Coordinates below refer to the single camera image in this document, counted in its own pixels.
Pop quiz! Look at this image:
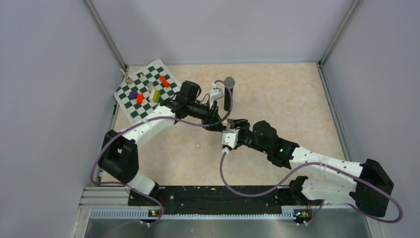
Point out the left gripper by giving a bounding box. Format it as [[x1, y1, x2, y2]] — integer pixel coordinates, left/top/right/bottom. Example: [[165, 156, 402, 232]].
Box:
[[188, 99, 225, 132]]

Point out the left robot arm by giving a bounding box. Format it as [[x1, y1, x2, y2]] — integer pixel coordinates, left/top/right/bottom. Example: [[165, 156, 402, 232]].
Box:
[[97, 81, 229, 205]]

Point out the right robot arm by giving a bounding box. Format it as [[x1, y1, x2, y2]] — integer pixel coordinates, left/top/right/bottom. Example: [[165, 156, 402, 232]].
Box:
[[221, 119, 394, 218]]

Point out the black microphone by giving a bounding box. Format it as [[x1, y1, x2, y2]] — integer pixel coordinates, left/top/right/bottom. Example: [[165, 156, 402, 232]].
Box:
[[224, 76, 235, 112]]

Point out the red block long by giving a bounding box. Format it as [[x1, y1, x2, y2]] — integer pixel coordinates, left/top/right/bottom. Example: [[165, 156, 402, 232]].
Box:
[[159, 75, 170, 88]]

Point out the yellow-green block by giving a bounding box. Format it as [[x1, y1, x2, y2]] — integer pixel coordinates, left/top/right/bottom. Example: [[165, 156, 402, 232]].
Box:
[[153, 90, 160, 103]]

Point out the white block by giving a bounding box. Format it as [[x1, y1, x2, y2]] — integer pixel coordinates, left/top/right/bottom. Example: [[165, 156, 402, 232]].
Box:
[[149, 90, 156, 101]]

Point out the green white chessboard mat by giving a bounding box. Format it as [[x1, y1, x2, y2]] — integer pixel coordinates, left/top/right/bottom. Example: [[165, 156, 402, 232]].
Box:
[[114, 60, 181, 124]]

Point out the red block small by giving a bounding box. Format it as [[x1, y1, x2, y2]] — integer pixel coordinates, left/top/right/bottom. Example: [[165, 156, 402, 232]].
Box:
[[136, 94, 144, 105]]

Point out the cream chess piece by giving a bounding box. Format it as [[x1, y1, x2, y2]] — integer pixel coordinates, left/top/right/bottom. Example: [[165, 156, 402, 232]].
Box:
[[140, 74, 147, 82]]

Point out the purple block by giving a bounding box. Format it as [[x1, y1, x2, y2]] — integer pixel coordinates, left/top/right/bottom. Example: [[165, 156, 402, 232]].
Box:
[[128, 91, 138, 100]]

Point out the tan wooden block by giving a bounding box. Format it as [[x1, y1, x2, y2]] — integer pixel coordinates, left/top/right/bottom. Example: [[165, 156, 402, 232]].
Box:
[[125, 77, 133, 85]]

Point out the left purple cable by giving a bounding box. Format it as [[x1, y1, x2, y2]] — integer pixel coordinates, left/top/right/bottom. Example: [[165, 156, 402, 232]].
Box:
[[90, 80, 234, 227]]

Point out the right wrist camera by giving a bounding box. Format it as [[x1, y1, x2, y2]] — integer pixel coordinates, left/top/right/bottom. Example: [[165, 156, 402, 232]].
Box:
[[221, 129, 239, 154]]

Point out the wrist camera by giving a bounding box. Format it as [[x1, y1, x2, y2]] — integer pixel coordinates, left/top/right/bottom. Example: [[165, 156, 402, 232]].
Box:
[[209, 88, 224, 102], [221, 129, 239, 154]]

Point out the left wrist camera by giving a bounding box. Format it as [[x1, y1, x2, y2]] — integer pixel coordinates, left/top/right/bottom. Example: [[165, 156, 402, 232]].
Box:
[[209, 88, 224, 102]]

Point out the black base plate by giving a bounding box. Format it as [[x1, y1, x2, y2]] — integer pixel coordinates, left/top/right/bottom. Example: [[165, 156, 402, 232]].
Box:
[[128, 185, 324, 217]]

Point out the left corner post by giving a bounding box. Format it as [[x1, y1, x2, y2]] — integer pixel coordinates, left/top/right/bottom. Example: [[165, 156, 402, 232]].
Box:
[[82, 0, 127, 69]]

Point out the corner post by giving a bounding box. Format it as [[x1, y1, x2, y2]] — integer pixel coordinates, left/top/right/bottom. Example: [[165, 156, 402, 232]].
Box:
[[318, 0, 364, 68], [82, 0, 127, 69]]

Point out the right corner post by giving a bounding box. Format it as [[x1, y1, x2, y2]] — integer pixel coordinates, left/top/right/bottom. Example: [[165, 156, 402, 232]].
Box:
[[318, 0, 364, 68]]

